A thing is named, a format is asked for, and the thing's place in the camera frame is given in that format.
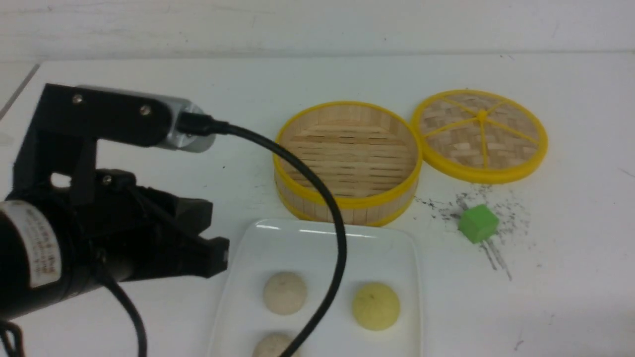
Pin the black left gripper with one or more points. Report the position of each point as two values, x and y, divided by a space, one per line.
137 232

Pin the white steamed bun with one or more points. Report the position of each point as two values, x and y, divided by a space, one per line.
272 345
285 293

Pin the white steamed bun front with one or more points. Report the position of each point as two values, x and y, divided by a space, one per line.
272 345

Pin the yellow steamed bun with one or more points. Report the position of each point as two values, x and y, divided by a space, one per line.
376 306

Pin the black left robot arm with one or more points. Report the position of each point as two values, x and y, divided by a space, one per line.
52 251

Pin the white rectangular plate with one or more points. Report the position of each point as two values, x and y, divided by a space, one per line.
309 249

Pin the yellow rimmed bamboo steamer basket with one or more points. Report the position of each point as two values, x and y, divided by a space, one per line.
367 156

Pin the green cube block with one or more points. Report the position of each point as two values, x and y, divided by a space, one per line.
478 223

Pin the yellow rimmed bamboo steamer lid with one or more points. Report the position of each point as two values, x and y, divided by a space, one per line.
479 137

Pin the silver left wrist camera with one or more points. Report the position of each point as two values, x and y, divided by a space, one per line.
68 121

